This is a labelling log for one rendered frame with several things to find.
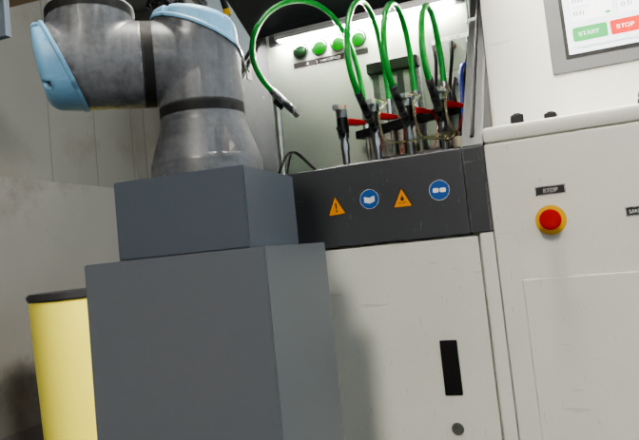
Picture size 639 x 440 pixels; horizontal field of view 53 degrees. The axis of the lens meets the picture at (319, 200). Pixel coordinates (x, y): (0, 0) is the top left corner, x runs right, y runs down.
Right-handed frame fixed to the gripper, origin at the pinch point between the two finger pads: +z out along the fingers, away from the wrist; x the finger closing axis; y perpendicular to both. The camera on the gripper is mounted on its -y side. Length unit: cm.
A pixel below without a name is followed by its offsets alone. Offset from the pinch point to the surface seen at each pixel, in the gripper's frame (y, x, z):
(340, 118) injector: -3.4, 1.7, 36.4
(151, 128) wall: -123, -265, -19
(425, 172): 18, 31, 51
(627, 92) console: -18, 50, 73
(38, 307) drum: 34, -168, 9
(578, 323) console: 31, 42, 84
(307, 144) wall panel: -17, -32, 38
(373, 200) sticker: 24, 21, 48
